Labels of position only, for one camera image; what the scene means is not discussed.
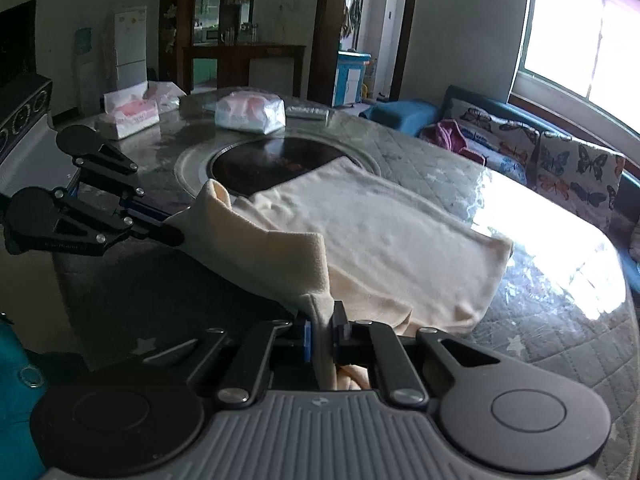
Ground flat butterfly print cushion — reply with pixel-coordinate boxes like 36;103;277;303
444;99;540;186

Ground light blue small cabinet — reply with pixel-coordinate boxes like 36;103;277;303
332;51;371;107

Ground grey remote control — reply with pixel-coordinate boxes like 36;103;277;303
285;105;329;122

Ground right teal jacket forearm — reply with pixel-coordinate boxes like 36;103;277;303
0;313;47;479

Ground upright butterfly print cushion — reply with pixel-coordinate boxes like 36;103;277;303
533;132;626;231

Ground blue corner sofa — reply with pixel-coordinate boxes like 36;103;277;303
360;86;639;301

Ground white refrigerator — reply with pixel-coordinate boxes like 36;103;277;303
113;6;148;90

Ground pink white tissue pack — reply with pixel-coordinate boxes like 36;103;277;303
215;90;286;134

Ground cream long-sleeve shirt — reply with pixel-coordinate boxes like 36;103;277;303
169;158;513;390

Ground pink tissue box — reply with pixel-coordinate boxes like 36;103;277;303
96;100;160;141

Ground round black stove inset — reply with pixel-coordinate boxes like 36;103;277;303
174;130;381;197

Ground window with green frame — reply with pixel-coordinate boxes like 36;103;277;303
521;0;639;131

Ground dark wooden sideboard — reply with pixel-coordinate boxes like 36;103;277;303
158;0;305;98

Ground magenta crumpled garment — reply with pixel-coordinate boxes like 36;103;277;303
418;119;486;166

